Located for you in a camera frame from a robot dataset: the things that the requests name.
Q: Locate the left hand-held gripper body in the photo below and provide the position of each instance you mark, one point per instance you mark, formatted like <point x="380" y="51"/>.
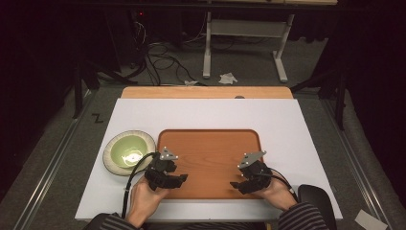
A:
<point x="161" y="171"/>

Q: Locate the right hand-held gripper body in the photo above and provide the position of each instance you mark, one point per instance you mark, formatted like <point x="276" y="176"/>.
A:
<point x="257" y="175"/>

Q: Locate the brown wooden tray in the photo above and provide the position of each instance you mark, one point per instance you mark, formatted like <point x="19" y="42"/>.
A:
<point x="207" y="153"/>

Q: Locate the green ceramic bowl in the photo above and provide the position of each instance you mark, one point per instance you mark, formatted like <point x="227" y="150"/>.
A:
<point x="129" y="151"/>

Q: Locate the pale green bowl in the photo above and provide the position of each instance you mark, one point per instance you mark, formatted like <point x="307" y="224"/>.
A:
<point x="110" y="163"/>

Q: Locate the person's right hand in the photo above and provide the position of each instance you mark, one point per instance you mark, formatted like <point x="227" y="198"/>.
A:
<point x="277" y="193"/>

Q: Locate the person's left hand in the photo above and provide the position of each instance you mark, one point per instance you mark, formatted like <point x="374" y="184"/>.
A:
<point x="145" y="199"/>

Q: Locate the black chair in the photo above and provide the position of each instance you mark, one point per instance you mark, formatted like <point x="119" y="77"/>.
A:
<point x="317" y="201"/>

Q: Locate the white board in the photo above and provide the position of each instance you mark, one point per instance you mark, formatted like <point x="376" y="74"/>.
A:
<point x="207" y="115"/>

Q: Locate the light wooden table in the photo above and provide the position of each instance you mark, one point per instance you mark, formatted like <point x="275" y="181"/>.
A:
<point x="207" y="92"/>

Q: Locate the small crumpled white paper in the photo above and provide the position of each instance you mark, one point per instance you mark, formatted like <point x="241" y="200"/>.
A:
<point x="191" y="82"/>

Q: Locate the large crumpled white paper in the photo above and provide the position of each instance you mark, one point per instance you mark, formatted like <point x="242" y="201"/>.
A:
<point x="227" y="78"/>

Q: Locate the black metal stand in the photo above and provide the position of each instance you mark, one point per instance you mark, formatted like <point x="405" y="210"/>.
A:
<point x="335" y="89"/>
<point x="86" y="80"/>

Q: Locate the flat white paper sheet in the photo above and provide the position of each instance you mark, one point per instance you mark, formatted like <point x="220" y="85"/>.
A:
<point x="370" y="221"/>

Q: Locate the silver metal floor rail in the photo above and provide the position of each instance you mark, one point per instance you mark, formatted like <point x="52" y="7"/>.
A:
<point x="48" y="166"/>
<point x="354" y="156"/>

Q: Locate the white metal desk frame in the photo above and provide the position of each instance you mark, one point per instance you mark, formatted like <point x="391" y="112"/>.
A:
<point x="244" y="28"/>

